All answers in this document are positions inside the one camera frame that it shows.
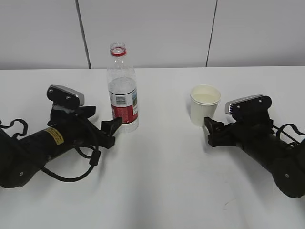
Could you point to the clear water bottle red label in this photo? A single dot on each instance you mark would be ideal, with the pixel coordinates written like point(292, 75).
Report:
point(122, 87)

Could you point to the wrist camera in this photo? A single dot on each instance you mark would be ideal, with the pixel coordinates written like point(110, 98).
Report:
point(65, 97)
point(252, 108)

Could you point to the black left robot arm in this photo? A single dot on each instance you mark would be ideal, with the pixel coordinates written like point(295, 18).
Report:
point(22, 155)

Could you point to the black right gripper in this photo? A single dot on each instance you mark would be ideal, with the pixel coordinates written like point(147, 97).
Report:
point(245, 135)

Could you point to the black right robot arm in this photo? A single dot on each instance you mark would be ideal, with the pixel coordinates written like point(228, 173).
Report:
point(284, 161)

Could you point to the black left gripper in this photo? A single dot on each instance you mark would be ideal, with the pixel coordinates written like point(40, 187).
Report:
point(74, 128)

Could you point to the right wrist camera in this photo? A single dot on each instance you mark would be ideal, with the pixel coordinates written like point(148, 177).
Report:
point(252, 108)

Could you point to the white paper cup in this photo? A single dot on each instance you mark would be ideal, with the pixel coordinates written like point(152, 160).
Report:
point(204, 101)

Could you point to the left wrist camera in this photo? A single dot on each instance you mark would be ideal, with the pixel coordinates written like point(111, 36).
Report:
point(65, 97)

